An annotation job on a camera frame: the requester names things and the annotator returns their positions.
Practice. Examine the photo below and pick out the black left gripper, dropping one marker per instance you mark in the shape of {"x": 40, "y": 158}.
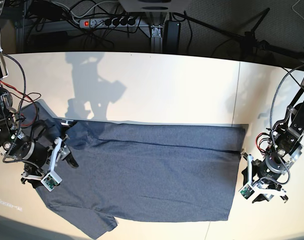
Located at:
{"x": 266, "y": 174}

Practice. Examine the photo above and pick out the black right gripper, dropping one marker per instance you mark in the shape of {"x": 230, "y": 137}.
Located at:
{"x": 45, "y": 159}

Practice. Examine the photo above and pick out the blue grey T-shirt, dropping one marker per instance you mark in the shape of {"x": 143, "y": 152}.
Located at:
{"x": 146, "y": 173}

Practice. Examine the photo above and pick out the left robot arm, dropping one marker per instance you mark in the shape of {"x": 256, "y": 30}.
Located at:
{"x": 280, "y": 147}

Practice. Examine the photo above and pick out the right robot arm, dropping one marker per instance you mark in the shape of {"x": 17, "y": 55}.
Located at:
{"x": 24, "y": 138}

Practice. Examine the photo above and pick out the black tripod stand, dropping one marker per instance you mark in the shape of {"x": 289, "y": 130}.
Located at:
{"x": 248, "y": 41}

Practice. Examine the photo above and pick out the white power strip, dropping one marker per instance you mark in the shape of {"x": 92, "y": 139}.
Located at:
{"x": 109, "y": 22}

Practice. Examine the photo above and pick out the black power adapter brick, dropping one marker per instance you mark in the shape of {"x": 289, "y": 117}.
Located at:
{"x": 171, "y": 37}

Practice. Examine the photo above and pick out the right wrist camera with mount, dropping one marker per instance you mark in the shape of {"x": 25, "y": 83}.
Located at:
{"x": 50, "y": 179}

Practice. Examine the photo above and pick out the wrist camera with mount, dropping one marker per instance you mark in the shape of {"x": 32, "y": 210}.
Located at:
{"x": 253, "y": 187}
{"x": 50, "y": 179}

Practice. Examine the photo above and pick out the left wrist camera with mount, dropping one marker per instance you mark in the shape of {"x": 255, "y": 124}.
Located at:
{"x": 253, "y": 187}

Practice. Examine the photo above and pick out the aluminium frame post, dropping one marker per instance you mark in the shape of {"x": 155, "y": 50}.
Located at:
{"x": 156, "y": 25}

